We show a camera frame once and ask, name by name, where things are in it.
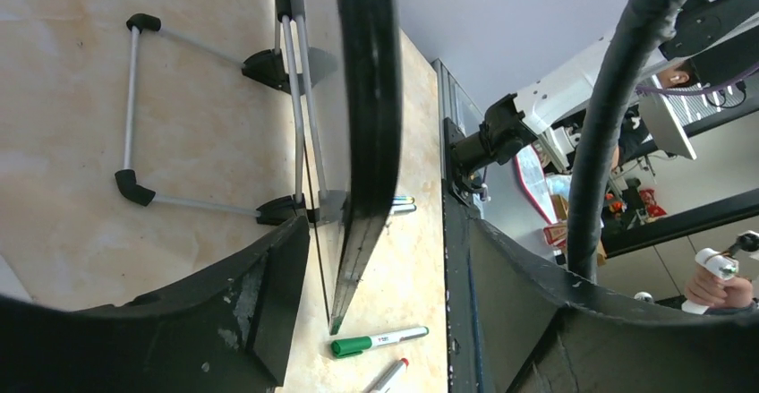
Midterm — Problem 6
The whiteboard with black frame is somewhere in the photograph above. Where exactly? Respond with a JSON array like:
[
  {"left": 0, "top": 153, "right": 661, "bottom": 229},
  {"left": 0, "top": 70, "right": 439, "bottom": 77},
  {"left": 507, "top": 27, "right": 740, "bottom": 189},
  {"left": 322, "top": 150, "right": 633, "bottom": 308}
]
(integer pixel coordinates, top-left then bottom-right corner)
[{"left": 289, "top": 0, "right": 403, "bottom": 335}]

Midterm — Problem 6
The red whiteboard marker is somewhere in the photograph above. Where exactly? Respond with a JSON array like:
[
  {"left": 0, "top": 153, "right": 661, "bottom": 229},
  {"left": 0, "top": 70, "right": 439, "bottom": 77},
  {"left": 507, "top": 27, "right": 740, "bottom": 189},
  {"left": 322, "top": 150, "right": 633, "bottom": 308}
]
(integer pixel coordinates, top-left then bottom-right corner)
[{"left": 369, "top": 358, "right": 409, "bottom": 393}]

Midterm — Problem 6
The blue whiteboard marker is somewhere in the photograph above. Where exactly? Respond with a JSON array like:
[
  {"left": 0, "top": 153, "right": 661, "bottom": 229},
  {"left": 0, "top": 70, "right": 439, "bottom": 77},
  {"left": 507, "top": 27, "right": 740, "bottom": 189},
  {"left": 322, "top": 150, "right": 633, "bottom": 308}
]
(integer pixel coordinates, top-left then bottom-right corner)
[{"left": 392, "top": 196, "right": 415, "bottom": 206}]

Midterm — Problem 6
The whiteboard metal stand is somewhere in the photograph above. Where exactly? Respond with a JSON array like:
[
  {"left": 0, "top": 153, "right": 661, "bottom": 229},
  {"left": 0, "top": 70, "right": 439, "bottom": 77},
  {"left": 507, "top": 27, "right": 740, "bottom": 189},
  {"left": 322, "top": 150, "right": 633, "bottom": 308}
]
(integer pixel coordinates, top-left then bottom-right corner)
[{"left": 114, "top": 12, "right": 342, "bottom": 226}]

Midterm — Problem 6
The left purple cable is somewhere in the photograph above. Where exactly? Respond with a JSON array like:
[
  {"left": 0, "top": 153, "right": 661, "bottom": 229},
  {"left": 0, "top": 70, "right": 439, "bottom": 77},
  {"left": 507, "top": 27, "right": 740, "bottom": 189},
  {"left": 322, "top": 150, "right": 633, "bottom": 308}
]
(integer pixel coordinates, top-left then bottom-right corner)
[{"left": 567, "top": 0, "right": 712, "bottom": 285}]

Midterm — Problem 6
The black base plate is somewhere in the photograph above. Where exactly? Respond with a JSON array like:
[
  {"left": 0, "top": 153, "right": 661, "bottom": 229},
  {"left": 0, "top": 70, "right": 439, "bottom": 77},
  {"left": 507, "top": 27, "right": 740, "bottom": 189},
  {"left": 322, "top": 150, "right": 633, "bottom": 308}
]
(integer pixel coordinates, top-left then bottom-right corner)
[{"left": 441, "top": 117, "right": 483, "bottom": 392}]

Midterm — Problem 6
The black whiteboard marker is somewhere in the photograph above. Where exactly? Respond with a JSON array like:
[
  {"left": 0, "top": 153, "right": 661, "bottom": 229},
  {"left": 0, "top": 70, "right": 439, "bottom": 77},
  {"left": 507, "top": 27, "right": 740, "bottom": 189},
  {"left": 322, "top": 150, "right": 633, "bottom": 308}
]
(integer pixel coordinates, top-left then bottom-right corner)
[{"left": 389, "top": 204, "right": 417, "bottom": 216}]

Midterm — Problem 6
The operator hand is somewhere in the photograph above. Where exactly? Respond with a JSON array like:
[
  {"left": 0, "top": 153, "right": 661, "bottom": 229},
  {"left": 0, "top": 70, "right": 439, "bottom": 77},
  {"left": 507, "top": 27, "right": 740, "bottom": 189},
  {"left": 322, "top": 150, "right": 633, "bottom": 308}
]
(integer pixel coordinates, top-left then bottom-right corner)
[{"left": 685, "top": 265, "right": 755, "bottom": 309}]

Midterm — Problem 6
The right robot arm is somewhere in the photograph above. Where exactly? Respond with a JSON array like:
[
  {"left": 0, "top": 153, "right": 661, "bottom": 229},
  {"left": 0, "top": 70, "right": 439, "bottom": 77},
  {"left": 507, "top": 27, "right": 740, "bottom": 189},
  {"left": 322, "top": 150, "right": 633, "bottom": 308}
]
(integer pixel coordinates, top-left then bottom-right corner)
[{"left": 447, "top": 34, "right": 697, "bottom": 192}]

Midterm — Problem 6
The white teleoperation handle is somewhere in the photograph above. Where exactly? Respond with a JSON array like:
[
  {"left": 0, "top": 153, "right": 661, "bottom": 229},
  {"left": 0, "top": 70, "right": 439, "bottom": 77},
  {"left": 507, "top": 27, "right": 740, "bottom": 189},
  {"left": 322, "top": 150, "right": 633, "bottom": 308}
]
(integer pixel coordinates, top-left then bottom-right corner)
[{"left": 681, "top": 231, "right": 758, "bottom": 315}]

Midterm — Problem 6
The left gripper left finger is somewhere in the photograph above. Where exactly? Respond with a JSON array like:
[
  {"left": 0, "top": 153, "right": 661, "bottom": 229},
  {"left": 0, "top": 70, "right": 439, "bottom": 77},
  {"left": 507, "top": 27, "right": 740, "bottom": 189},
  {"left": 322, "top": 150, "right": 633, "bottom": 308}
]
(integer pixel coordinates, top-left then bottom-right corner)
[{"left": 1, "top": 217, "right": 311, "bottom": 392}]

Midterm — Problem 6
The green whiteboard marker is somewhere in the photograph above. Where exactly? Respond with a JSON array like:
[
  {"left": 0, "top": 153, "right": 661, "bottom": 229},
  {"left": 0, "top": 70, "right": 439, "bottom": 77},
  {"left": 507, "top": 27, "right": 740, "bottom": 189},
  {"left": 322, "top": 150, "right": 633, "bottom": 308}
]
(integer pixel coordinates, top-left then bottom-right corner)
[{"left": 329, "top": 326, "right": 430, "bottom": 359}]

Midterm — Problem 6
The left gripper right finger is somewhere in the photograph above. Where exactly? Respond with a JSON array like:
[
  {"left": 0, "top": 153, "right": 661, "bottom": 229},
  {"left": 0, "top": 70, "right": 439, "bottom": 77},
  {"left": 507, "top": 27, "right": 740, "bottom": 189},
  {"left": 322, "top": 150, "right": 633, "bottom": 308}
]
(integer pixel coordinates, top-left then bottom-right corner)
[{"left": 462, "top": 209, "right": 758, "bottom": 392}]

